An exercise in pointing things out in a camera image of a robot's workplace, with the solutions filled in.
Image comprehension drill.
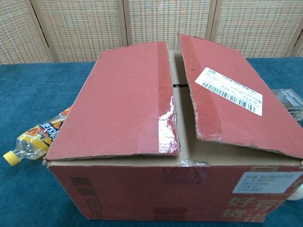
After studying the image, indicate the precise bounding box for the white blue tube bottle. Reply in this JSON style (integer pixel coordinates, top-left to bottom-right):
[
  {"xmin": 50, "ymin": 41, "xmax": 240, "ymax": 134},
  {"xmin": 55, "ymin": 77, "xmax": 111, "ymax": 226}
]
[{"xmin": 287, "ymin": 179, "xmax": 303, "ymax": 201}]

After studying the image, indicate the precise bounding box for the orange drink bottle yellow cap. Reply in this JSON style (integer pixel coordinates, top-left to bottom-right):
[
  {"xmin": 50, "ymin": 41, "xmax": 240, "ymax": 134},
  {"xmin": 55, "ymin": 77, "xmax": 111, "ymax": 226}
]
[{"xmin": 3, "ymin": 105, "xmax": 73, "ymax": 166}]

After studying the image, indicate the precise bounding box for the blue carpet table cover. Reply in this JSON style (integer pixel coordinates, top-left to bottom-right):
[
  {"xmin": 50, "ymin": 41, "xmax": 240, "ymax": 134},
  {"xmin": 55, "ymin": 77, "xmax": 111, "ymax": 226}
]
[{"xmin": 0, "ymin": 56, "xmax": 303, "ymax": 227}]

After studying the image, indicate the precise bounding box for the clear plastic case black insert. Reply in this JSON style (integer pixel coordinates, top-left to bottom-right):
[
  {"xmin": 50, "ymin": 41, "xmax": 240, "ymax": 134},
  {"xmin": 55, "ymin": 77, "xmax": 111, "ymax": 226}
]
[{"xmin": 272, "ymin": 88, "xmax": 303, "ymax": 122}]

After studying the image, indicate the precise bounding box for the woven folding screen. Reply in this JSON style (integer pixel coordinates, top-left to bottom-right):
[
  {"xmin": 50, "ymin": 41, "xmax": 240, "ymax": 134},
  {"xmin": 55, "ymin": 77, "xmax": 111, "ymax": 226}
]
[{"xmin": 0, "ymin": 0, "xmax": 303, "ymax": 65}]

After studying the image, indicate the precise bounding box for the red cardboard box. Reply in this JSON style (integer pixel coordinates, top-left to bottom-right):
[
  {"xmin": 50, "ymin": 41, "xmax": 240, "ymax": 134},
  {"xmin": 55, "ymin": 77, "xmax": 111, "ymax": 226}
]
[{"xmin": 42, "ymin": 33, "xmax": 303, "ymax": 224}]

